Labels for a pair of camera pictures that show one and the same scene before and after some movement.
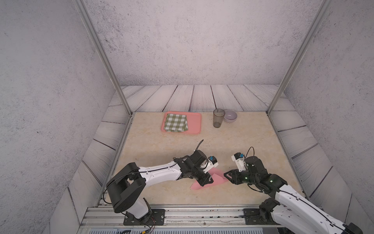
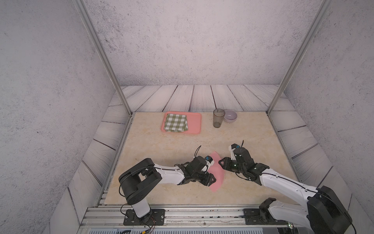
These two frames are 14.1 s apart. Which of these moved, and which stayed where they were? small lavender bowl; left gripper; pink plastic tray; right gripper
Moved: right gripper
Stayed: left gripper; small lavender bowl; pink plastic tray
